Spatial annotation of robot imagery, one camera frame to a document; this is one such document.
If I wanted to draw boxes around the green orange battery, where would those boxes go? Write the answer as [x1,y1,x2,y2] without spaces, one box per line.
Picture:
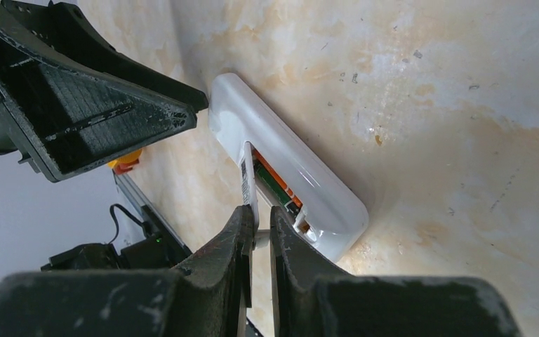
[254,162,293,207]

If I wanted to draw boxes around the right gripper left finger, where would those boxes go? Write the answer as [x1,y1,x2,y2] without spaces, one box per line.
[0,205,254,336]

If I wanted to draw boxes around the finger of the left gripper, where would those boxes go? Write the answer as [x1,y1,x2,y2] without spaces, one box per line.
[1,1,208,112]
[0,1,197,183]

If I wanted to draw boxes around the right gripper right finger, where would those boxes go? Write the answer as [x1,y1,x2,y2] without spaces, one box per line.
[269,206,521,336]

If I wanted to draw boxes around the white remote with buttons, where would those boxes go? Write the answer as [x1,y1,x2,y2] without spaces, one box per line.
[208,73,369,262]

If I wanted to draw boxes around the yellow toy car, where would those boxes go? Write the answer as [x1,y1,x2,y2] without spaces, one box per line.
[107,149,143,175]

